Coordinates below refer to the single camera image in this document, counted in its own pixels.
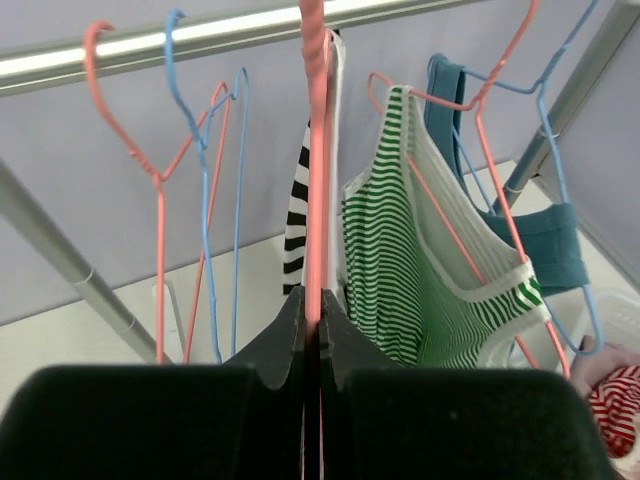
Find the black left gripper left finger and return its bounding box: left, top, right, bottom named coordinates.
left=1, top=289, right=305, bottom=479

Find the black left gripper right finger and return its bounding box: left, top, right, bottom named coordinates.
left=319, top=291, right=615, bottom=479

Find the green white striped tank top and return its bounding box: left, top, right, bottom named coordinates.
left=342, top=85, right=550, bottom=368

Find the black white striped tank top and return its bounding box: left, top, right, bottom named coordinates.
left=282, top=29, right=347, bottom=305

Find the mauve pink tank top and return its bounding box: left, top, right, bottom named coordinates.
left=570, top=343, right=639, bottom=398

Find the red white striped tank top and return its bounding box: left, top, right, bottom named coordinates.
left=588, top=365, right=639, bottom=459

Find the pink wire hanger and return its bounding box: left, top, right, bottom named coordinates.
left=84, top=21, right=222, bottom=364
left=367, top=0, right=570, bottom=379
left=297, top=0, right=335, bottom=480

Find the light blue wire hanger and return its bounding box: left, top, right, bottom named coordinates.
left=164, top=8, right=250, bottom=364

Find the blue tank top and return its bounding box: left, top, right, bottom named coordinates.
left=424, top=54, right=589, bottom=296

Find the white plastic basket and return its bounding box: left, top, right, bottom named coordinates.
left=596, top=291, right=639, bottom=479

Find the white silver clothes rack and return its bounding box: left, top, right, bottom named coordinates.
left=0, top=0, right=640, bottom=364

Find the blue wire hanger rightmost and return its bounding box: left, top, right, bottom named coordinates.
left=455, top=1, right=604, bottom=356

